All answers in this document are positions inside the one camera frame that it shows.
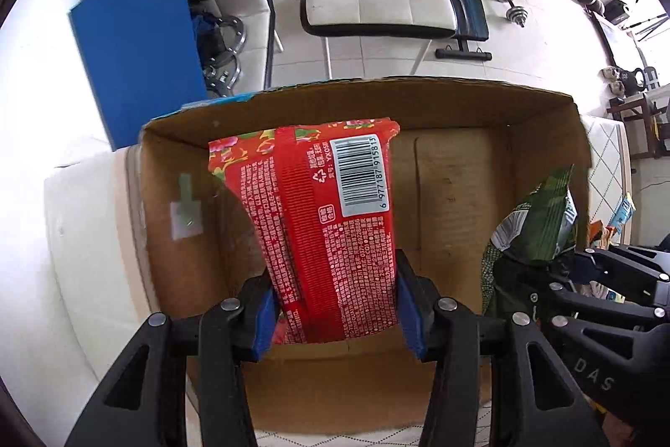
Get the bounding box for chrome weight plates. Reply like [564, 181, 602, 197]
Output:
[194, 13, 246, 98]

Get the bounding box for red snack packet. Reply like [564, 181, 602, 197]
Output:
[208, 118, 400, 344]

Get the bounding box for blue milk powder sachet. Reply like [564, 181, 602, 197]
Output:
[608, 193, 636, 235]

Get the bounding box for camera tripod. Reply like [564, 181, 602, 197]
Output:
[622, 13, 669, 42]

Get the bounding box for green snack packet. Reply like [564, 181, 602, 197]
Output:
[482, 167, 578, 319]

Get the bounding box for black kettlebell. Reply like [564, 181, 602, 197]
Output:
[619, 68, 647, 98]

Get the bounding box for dark wooden chair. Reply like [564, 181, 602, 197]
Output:
[606, 90, 669, 161]

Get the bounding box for open cardboard box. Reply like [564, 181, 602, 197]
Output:
[140, 77, 590, 434]

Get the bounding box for patterned tablecloth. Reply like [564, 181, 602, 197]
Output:
[255, 116, 628, 446]

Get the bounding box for black weight bench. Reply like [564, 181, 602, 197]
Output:
[435, 0, 493, 62]

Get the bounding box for blue foam board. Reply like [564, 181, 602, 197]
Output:
[69, 0, 207, 150]

